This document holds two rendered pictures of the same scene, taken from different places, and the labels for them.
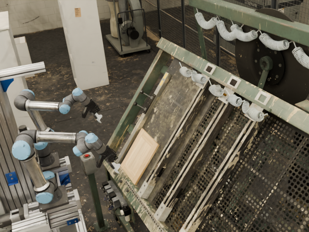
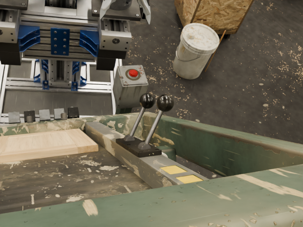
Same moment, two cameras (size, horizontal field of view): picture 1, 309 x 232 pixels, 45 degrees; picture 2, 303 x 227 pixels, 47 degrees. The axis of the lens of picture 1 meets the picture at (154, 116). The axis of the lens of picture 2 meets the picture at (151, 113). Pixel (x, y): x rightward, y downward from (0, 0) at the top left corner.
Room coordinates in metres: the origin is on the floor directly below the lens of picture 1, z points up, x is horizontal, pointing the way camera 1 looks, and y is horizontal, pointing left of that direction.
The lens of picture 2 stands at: (2.89, -0.37, 2.07)
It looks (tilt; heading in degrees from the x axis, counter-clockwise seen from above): 53 degrees down; 84
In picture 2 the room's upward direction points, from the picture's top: 21 degrees clockwise
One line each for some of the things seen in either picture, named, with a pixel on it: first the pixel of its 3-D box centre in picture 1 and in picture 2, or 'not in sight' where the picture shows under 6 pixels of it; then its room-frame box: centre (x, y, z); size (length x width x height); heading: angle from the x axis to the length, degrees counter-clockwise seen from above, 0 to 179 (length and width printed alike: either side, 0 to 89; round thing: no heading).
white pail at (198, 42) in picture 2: not in sight; (196, 48); (3.28, 1.76, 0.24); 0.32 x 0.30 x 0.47; 17
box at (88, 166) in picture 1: (88, 164); (129, 87); (2.86, 0.67, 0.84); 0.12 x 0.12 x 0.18; 25
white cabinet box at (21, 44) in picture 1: (15, 58); not in sight; (7.29, 2.73, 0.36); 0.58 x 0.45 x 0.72; 107
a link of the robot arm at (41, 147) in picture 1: (42, 145); not in sight; (2.70, 1.00, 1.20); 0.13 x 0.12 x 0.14; 172
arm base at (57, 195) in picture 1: (51, 192); not in sight; (2.22, 0.85, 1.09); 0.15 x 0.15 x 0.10
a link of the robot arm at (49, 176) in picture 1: (47, 181); not in sight; (2.21, 0.85, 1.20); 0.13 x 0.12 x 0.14; 4
